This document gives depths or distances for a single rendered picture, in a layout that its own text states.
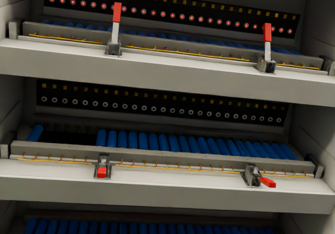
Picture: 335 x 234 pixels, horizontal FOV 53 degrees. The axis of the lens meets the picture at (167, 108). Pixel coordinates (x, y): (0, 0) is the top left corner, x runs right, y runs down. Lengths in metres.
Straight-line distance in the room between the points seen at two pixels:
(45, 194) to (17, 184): 0.04
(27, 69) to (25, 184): 0.18
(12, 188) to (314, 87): 0.53
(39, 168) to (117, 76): 0.20
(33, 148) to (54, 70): 0.14
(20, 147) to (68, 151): 0.08
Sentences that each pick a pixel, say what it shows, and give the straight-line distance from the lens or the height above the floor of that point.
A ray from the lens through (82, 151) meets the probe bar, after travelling 0.60.
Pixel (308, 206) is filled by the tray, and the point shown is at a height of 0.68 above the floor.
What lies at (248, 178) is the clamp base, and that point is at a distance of 0.63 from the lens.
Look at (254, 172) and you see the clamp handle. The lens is 0.62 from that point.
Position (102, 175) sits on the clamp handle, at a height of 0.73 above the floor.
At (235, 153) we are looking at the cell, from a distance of 0.68.
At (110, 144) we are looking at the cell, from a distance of 0.63.
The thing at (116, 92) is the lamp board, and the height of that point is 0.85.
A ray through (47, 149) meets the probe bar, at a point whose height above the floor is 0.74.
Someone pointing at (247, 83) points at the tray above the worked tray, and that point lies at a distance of 0.59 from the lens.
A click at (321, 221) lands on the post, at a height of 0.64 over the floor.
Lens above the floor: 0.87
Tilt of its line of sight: 4 degrees down
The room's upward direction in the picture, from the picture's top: 6 degrees clockwise
